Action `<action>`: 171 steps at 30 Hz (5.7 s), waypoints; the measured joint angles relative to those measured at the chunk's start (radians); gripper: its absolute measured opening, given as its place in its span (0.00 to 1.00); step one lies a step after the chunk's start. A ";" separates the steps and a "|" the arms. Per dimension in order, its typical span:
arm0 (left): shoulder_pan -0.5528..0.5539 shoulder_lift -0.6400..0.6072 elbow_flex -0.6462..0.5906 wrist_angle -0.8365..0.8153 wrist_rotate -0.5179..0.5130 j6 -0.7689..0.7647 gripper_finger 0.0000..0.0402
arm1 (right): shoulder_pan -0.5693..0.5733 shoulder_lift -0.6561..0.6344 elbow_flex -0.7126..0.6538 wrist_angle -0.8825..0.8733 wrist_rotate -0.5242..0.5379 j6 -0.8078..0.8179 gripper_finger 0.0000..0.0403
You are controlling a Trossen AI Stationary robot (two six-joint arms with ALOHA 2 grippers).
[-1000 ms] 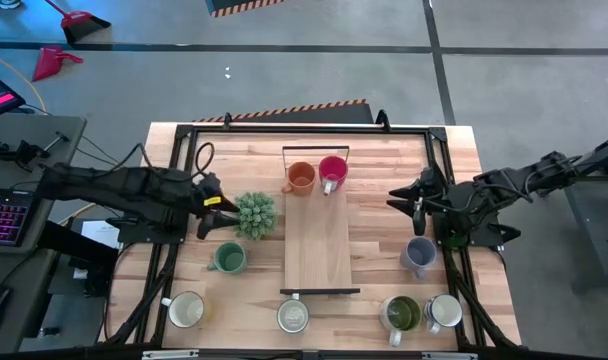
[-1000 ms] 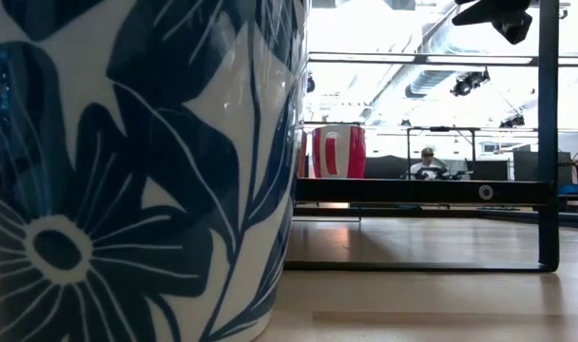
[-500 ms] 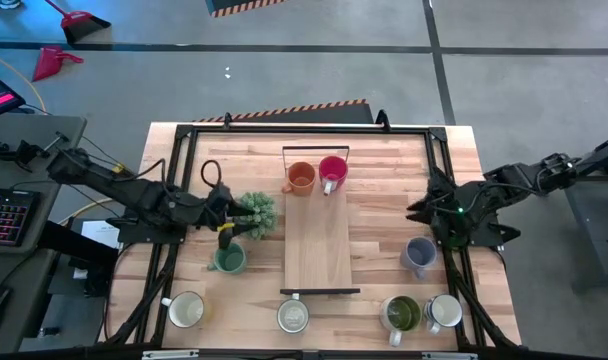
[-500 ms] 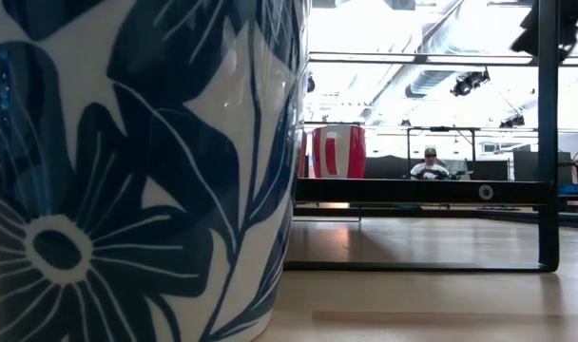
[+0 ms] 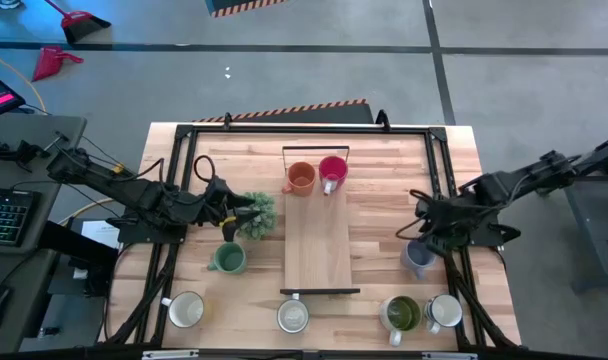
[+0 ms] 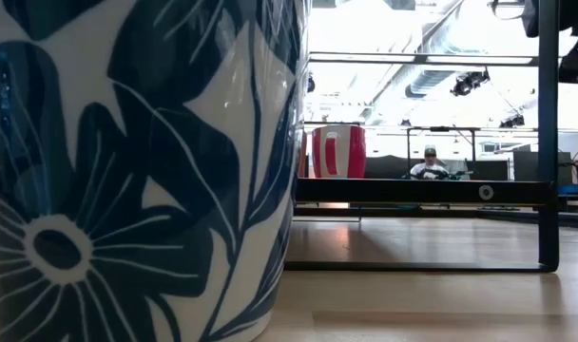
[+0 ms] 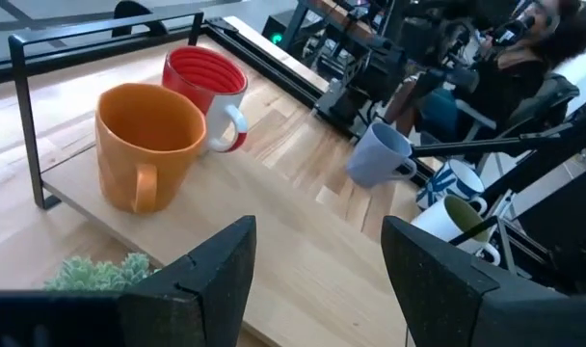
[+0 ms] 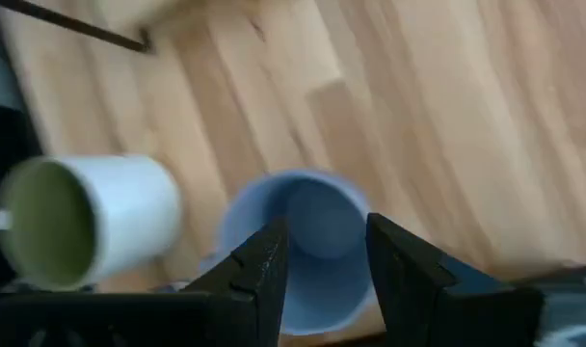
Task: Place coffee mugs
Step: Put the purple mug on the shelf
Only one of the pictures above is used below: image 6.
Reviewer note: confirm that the blue floral white mug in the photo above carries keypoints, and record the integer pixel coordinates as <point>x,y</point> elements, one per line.
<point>127,166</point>

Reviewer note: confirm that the black cabinet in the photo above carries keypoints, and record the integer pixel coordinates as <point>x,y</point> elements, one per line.
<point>526,166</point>

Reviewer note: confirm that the long grey ceiling bar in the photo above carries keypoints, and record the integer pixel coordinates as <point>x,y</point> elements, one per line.
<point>412,59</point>

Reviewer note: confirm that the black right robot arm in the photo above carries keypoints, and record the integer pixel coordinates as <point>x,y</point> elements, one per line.
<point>576,57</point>

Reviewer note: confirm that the person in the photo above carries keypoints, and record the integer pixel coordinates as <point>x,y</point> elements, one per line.
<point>429,170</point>

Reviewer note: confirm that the blue padded bench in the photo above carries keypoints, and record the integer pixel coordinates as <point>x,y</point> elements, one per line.
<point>574,190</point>

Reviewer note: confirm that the silver ceiling duct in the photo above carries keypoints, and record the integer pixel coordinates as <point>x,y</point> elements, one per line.
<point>427,81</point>

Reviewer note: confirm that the black ceiling spotlight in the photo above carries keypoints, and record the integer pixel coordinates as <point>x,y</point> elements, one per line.
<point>512,121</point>
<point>469,81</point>

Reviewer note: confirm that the black metal frame stand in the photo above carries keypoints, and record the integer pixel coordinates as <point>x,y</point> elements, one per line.
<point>441,128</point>

